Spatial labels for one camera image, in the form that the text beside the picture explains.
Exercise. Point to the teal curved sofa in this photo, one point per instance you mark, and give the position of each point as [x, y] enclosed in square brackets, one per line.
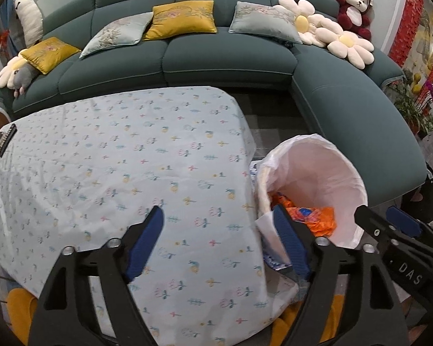
[231, 57]

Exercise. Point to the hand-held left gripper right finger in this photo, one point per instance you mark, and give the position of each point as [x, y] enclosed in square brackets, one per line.
[292, 241]

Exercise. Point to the grey cream plush toy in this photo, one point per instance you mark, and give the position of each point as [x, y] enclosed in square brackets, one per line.
[7, 74]

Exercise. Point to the grey embroidered cushion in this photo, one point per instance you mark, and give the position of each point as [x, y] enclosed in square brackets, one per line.
[115, 34]
[263, 21]

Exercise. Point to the red wall decoration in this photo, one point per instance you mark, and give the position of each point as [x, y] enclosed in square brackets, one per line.
[406, 18]

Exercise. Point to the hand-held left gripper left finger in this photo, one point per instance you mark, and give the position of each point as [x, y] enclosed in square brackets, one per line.
[144, 241]

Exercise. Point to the small yellow cushion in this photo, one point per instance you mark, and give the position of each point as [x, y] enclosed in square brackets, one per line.
[47, 54]

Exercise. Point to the red plush bear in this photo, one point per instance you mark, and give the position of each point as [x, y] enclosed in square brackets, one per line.
[350, 10]

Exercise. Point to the white flower cushion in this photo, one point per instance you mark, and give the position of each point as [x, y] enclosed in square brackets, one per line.
[346, 41]
[301, 23]

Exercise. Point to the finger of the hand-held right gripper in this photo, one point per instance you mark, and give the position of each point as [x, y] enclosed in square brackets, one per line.
[373, 225]
[404, 220]

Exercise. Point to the potted flowering plant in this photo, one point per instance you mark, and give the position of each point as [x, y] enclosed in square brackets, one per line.
[418, 108]

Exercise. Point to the large yellow cushion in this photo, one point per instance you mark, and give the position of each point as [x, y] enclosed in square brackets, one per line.
[180, 20]

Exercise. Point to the blue printed plastic bag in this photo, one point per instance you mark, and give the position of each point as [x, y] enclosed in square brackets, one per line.
[272, 261]

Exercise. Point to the orange snack wrapper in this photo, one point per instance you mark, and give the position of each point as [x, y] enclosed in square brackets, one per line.
[321, 220]

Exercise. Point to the yellow stool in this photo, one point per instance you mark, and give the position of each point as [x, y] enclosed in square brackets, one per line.
[20, 317]
[288, 324]

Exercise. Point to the black comb-like object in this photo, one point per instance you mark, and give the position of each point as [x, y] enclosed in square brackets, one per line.
[3, 140]

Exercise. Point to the blue curtain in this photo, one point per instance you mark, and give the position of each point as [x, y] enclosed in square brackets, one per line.
[10, 25]

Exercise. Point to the white plush toy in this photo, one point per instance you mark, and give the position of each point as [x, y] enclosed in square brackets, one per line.
[30, 21]

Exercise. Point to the floral printed tablecloth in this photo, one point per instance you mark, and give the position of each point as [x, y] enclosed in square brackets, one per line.
[112, 151]

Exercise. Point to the white lined trash bin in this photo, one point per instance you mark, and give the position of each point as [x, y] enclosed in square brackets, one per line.
[328, 173]

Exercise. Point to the red hanging ornament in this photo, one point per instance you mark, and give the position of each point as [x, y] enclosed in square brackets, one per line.
[1, 39]

